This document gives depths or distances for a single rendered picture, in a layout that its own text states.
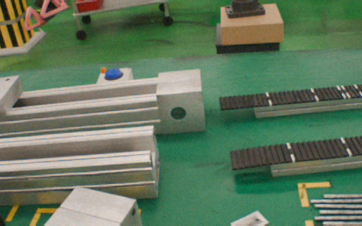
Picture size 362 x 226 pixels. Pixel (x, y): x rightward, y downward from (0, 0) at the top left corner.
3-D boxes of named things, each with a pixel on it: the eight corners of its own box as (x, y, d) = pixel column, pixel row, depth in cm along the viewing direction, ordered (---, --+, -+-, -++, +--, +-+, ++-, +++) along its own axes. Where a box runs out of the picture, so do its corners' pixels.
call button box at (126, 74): (135, 88, 102) (131, 66, 98) (131, 107, 93) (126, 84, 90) (105, 91, 102) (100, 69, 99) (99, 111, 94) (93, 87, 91)
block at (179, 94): (203, 101, 92) (199, 64, 87) (205, 131, 82) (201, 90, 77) (164, 104, 93) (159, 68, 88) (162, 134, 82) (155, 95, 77)
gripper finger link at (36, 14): (24, 13, 102) (42, -6, 108) (13, 23, 107) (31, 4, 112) (41, 31, 105) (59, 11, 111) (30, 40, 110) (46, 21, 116)
